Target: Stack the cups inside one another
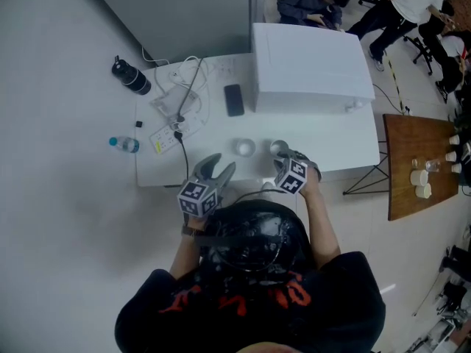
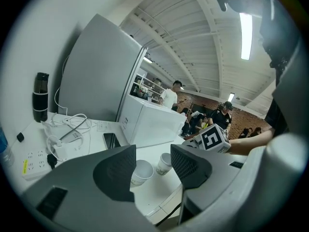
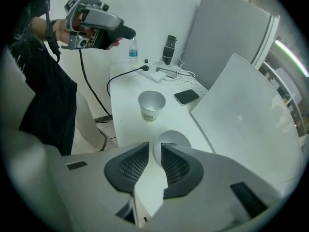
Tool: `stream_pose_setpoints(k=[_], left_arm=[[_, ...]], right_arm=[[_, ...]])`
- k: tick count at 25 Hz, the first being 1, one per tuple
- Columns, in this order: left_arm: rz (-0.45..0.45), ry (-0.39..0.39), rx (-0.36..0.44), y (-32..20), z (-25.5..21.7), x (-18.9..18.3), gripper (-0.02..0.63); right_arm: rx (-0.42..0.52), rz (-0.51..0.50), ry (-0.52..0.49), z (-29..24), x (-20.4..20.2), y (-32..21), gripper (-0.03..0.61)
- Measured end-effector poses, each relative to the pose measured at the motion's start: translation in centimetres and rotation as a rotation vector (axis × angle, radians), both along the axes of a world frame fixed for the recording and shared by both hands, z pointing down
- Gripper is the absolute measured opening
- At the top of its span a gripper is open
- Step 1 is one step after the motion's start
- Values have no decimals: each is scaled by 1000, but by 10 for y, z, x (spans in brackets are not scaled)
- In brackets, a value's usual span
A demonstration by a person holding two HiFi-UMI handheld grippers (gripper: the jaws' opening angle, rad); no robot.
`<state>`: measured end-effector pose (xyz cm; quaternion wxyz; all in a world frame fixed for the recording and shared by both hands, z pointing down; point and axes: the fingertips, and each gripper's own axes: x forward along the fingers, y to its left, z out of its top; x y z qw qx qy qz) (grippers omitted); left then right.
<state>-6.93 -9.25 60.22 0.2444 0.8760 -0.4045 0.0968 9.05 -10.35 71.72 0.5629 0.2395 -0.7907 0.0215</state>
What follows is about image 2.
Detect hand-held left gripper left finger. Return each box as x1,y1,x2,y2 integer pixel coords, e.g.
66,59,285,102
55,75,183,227
21,144,156,232

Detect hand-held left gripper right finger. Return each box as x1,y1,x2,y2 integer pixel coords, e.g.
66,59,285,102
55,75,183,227
170,133,309,229

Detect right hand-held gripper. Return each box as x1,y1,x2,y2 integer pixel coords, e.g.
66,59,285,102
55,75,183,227
182,123,232,154

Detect white paper cup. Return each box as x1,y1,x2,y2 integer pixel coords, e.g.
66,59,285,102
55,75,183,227
155,153,172,176
130,159,155,188

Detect person's right forearm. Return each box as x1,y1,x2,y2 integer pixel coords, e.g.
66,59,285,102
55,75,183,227
228,128,275,156

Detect black smartphone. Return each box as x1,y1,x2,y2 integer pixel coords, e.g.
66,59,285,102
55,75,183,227
103,132,122,150

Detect white printed card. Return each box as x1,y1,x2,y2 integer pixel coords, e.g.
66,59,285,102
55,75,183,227
96,120,112,132

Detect clear plastic pouch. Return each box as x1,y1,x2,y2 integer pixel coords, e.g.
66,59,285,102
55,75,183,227
41,121,84,145

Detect white microwave oven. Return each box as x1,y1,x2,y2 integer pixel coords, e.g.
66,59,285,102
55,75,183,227
118,94,188,149

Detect white shelf rack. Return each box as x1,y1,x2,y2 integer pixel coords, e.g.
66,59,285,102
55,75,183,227
131,72,167,105

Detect white power strip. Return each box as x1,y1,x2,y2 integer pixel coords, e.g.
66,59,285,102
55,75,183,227
21,148,63,181

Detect black drinking bottle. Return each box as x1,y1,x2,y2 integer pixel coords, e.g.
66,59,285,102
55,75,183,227
32,72,50,123

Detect grey refrigerator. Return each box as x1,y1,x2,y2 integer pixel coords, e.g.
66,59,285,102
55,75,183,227
58,13,148,123

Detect clear water bottle blue cap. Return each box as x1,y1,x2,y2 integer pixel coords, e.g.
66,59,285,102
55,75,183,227
0,122,15,168

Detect person's black printed shirt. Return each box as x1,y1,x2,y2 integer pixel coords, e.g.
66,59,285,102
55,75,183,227
259,7,301,135

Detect grey cable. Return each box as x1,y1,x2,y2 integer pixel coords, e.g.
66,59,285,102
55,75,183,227
59,118,87,140

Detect white charging cable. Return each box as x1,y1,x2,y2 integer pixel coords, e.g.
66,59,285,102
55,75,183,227
45,112,94,161

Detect black plug with cable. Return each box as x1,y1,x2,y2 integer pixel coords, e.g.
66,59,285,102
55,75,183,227
47,153,58,170

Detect thin white power cord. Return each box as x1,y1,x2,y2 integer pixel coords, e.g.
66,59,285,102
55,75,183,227
54,54,70,116

